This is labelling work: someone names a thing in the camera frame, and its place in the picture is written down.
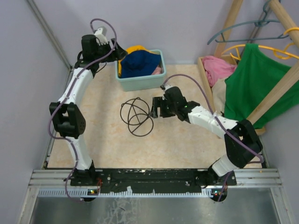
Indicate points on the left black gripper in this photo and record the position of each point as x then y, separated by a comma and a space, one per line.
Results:
119, 52

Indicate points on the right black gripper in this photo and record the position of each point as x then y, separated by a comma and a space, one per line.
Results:
157, 102

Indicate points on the blue bucket hat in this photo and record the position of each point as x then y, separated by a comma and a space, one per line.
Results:
139, 63

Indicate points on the teal plastic bin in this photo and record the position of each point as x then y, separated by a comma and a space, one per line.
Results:
143, 82

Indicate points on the black wire hat stand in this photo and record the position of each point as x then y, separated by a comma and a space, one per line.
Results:
135, 113

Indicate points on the wooden clothes rack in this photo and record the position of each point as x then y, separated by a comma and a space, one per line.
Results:
281, 98

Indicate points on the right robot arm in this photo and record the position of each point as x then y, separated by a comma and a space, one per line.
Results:
241, 140

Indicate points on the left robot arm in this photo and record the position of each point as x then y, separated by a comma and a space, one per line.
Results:
66, 116

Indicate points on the yellow bucket hat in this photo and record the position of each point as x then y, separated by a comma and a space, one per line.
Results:
129, 51

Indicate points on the pink cloth in bin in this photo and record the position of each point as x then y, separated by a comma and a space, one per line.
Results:
157, 70

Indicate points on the pink garment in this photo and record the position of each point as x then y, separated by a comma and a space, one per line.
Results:
216, 68

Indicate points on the green tank top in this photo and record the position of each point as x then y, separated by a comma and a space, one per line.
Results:
255, 76

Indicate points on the yellow clothes hanger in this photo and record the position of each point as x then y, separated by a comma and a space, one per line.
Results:
280, 46

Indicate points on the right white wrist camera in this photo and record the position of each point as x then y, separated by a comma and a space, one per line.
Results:
165, 87

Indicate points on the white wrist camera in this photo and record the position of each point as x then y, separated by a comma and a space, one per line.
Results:
100, 33
165, 87

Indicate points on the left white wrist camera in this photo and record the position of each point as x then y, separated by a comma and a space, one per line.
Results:
100, 33

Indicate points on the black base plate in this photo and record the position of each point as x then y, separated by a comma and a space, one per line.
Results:
145, 181

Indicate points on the white toothed cable strip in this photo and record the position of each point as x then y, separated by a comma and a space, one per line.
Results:
90, 193

